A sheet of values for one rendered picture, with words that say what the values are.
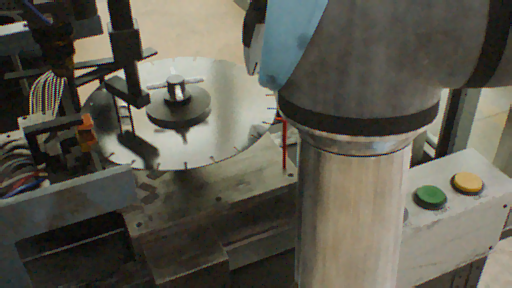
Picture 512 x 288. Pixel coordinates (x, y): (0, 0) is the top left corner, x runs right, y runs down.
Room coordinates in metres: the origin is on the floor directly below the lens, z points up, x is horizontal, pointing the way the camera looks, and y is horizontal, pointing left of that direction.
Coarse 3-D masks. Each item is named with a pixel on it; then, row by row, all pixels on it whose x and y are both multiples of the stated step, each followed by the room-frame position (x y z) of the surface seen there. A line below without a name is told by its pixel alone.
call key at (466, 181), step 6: (462, 174) 0.64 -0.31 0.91; (468, 174) 0.64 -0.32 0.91; (474, 174) 0.64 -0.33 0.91; (456, 180) 0.63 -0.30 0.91; (462, 180) 0.63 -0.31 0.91; (468, 180) 0.63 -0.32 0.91; (474, 180) 0.63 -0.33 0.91; (480, 180) 0.63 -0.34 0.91; (462, 186) 0.61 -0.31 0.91; (468, 186) 0.61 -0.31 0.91; (474, 186) 0.61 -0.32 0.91; (480, 186) 0.61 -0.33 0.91
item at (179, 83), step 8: (168, 80) 0.78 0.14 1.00; (176, 80) 0.78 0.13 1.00; (184, 80) 0.79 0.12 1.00; (192, 80) 0.79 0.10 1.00; (200, 80) 0.79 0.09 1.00; (152, 88) 0.77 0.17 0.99; (160, 88) 0.78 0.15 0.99; (168, 88) 0.78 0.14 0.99; (176, 88) 0.76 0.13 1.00; (184, 88) 0.78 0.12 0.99; (176, 96) 0.74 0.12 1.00
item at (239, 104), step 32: (160, 64) 0.93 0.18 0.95; (192, 64) 0.92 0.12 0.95; (224, 64) 0.92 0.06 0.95; (96, 96) 0.82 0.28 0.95; (224, 96) 0.81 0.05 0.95; (256, 96) 0.81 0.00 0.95; (96, 128) 0.73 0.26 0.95; (128, 128) 0.73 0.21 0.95; (160, 128) 0.72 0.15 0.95; (192, 128) 0.72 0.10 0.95; (224, 128) 0.72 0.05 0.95; (256, 128) 0.72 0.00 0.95; (128, 160) 0.65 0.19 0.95; (160, 160) 0.64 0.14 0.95; (192, 160) 0.64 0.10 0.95
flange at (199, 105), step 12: (156, 96) 0.80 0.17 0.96; (168, 96) 0.78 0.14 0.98; (192, 96) 0.80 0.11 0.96; (204, 96) 0.80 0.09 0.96; (156, 108) 0.77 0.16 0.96; (168, 108) 0.76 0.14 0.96; (180, 108) 0.76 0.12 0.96; (192, 108) 0.76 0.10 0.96; (204, 108) 0.76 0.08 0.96; (156, 120) 0.74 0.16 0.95; (168, 120) 0.73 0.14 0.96; (180, 120) 0.73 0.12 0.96; (192, 120) 0.74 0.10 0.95
